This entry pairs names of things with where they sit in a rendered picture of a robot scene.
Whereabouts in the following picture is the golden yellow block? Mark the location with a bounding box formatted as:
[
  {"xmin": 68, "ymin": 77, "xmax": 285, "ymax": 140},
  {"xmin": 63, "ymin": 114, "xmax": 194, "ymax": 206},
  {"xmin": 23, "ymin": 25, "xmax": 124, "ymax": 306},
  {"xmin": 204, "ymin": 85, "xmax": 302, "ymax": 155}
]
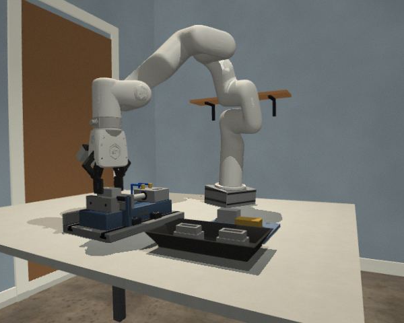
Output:
[{"xmin": 235, "ymin": 217, "xmax": 263, "ymax": 227}]

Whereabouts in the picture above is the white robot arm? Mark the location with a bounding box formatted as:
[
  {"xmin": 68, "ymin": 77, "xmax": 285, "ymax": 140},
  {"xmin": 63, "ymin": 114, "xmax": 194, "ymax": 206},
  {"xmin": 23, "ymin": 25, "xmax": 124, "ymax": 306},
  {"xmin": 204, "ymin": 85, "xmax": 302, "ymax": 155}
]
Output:
[{"xmin": 90, "ymin": 25, "xmax": 262, "ymax": 190}]

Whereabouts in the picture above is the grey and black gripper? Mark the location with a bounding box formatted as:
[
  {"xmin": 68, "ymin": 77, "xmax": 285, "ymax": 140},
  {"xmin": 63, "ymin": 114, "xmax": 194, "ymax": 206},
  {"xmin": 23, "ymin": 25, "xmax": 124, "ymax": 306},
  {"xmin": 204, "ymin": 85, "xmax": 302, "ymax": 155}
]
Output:
[{"xmin": 82, "ymin": 128, "xmax": 131, "ymax": 194}]

